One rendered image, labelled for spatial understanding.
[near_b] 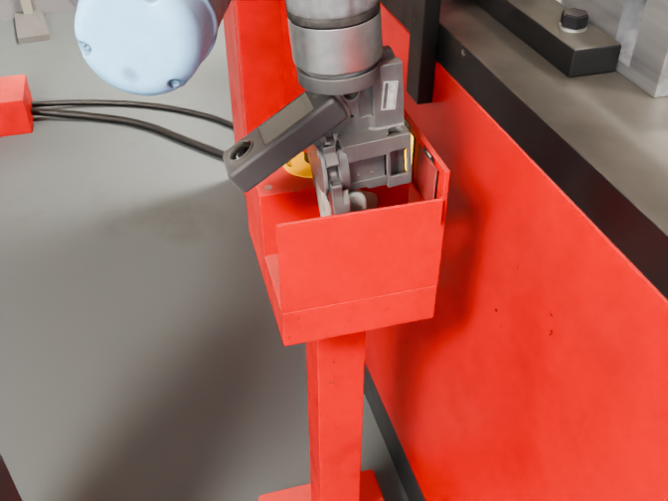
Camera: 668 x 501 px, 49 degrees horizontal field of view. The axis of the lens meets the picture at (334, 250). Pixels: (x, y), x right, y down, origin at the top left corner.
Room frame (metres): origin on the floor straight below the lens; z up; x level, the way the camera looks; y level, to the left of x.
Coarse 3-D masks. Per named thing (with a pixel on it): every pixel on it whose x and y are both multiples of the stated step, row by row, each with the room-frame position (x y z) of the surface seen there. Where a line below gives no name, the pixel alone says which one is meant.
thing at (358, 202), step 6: (348, 192) 0.56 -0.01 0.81; (354, 192) 0.56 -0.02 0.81; (360, 192) 0.56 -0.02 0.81; (354, 198) 0.56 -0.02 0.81; (360, 198) 0.56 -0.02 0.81; (324, 204) 0.57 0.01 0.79; (354, 204) 0.56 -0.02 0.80; (360, 204) 0.56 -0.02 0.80; (366, 204) 0.56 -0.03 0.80; (330, 210) 0.55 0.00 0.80; (354, 210) 0.56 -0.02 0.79; (360, 210) 0.56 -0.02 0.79
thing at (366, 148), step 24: (384, 48) 0.60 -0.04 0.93; (384, 72) 0.57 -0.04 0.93; (336, 96) 0.56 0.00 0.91; (360, 96) 0.57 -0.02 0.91; (384, 96) 0.57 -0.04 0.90; (360, 120) 0.57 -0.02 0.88; (384, 120) 0.57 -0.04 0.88; (312, 144) 0.57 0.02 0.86; (336, 144) 0.55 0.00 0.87; (360, 144) 0.55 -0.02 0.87; (384, 144) 0.55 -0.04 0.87; (408, 144) 0.56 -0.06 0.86; (312, 168) 0.59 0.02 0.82; (336, 168) 0.55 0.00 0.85; (360, 168) 0.56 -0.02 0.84; (384, 168) 0.57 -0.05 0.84; (408, 168) 0.56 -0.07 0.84
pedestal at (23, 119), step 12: (0, 84) 2.23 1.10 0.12; (12, 84) 2.23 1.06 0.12; (24, 84) 2.23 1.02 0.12; (0, 96) 2.15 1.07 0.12; (12, 96) 2.15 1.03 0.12; (24, 96) 2.16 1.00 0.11; (0, 108) 2.11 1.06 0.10; (12, 108) 2.12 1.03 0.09; (24, 108) 2.12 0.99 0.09; (0, 120) 2.10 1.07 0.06; (12, 120) 2.11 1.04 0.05; (24, 120) 2.12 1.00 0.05; (0, 132) 2.10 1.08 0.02; (12, 132) 2.11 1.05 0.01; (24, 132) 2.12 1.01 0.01
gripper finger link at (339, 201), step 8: (328, 168) 0.55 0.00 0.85; (328, 176) 0.55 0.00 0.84; (336, 176) 0.55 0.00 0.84; (336, 184) 0.54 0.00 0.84; (328, 192) 0.55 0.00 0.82; (336, 192) 0.53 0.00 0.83; (344, 192) 0.54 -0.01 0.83; (328, 200) 0.55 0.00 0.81; (336, 200) 0.53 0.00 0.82; (344, 200) 0.54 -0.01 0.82; (336, 208) 0.53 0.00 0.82; (344, 208) 0.53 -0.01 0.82
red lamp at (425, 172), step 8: (424, 160) 0.59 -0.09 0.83; (424, 168) 0.59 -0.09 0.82; (432, 168) 0.57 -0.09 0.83; (424, 176) 0.59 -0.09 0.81; (432, 176) 0.57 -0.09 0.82; (416, 184) 0.61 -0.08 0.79; (424, 184) 0.59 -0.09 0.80; (432, 184) 0.57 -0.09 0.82; (424, 192) 0.59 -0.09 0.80; (432, 192) 0.57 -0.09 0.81
